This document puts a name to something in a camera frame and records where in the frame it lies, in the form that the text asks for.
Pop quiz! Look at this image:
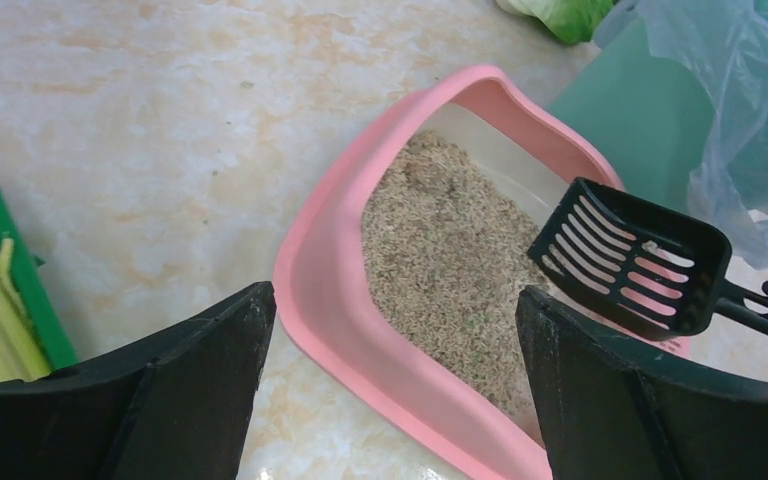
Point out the cat litter sand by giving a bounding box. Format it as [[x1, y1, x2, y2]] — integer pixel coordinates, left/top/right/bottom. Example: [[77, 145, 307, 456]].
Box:
[[362, 131, 551, 435]]

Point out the black litter scoop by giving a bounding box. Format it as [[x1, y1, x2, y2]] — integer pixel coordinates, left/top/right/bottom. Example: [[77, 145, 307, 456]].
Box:
[[528, 177, 768, 341]]

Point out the green cabbage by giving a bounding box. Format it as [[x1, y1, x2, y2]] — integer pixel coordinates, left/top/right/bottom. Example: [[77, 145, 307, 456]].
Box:
[[495, 0, 617, 45]]

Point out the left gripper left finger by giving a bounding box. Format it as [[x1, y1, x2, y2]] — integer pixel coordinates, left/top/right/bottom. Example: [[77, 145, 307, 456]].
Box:
[[0, 281, 276, 479]]

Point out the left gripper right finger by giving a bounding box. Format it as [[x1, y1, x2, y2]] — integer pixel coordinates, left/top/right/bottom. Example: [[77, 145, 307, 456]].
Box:
[[515, 286, 768, 479]]

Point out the green vegetable tray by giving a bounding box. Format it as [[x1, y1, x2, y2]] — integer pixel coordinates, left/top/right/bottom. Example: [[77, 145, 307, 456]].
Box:
[[0, 169, 81, 372]]

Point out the green trash bin with bag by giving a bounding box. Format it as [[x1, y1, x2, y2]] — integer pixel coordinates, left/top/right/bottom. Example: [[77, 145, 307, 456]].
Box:
[[549, 1, 768, 269]]

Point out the pink litter box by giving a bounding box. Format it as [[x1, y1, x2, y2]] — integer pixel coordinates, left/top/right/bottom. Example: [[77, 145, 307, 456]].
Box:
[[272, 63, 693, 480]]

